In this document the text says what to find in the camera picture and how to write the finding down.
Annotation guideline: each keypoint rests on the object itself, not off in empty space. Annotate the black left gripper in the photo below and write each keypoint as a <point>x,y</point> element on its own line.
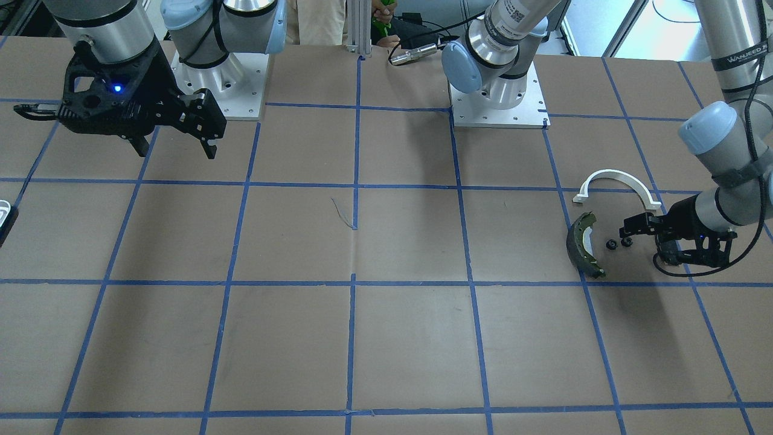
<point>681,217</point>

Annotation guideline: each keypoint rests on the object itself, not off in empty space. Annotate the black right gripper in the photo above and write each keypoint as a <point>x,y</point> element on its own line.
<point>158,84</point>

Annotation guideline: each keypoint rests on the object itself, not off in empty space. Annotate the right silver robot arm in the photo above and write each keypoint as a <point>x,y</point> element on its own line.
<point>204,32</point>

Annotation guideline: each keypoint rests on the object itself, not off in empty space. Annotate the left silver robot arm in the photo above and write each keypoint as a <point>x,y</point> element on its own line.
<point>506,199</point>

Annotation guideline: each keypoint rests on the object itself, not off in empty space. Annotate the green curved brake shoe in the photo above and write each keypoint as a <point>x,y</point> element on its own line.
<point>579,246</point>

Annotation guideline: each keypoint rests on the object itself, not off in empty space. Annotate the person in beige shirt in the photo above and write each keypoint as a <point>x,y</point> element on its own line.
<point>322,23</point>

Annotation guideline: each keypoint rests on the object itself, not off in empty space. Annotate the white curved plastic bracket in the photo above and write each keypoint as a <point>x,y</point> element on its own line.
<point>623,181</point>

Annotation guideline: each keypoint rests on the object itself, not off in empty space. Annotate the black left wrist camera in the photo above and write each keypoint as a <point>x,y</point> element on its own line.
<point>713,250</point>

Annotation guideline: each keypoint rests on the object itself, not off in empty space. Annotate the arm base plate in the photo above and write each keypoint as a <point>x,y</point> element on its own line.
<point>516,104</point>
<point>238,84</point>

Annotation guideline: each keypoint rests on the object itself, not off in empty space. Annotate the aluminium frame post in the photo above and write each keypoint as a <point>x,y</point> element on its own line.
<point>358,26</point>

